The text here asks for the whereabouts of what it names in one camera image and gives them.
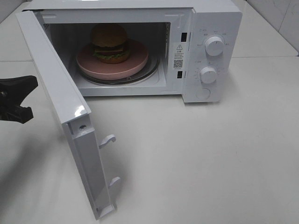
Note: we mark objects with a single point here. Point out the upper white microwave knob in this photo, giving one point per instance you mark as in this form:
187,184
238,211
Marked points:
214,45

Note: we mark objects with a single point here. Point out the white microwave door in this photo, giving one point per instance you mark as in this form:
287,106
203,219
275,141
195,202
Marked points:
73,113

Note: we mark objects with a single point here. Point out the white warning label sticker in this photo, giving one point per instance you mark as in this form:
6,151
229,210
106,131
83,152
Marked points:
178,55

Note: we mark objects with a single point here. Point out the pink round plate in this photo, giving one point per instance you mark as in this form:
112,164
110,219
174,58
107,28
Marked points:
113,65

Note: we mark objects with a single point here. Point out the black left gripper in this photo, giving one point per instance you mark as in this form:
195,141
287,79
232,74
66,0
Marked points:
12,93

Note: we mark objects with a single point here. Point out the lower white microwave knob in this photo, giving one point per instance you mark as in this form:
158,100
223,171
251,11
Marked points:
208,75

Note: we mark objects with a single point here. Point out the round door release button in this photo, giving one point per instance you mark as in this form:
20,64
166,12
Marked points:
203,94

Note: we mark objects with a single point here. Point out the burger with sesame-free bun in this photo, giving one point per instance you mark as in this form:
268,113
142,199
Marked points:
110,43

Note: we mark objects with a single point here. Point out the white microwave oven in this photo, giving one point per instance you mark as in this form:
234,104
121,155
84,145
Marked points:
157,24

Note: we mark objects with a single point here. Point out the glass microwave turntable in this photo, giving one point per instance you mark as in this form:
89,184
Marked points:
147,71

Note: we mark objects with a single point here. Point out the white microwave knob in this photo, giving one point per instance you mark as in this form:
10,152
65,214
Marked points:
208,75
214,45

